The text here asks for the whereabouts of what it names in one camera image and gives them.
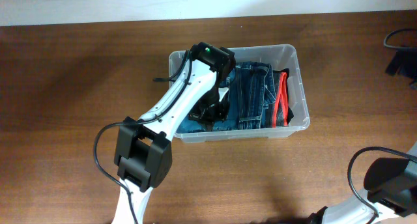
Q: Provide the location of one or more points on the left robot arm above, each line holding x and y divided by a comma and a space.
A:
143, 153

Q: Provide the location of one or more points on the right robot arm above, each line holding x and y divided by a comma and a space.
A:
389, 191

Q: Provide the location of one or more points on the dark blue jeans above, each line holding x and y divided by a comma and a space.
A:
252, 97

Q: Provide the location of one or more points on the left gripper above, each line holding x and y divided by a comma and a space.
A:
209, 119

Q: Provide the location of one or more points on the clear plastic storage container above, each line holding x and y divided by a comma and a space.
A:
280, 56

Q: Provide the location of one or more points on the black garment with red trim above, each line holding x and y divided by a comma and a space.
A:
281, 100

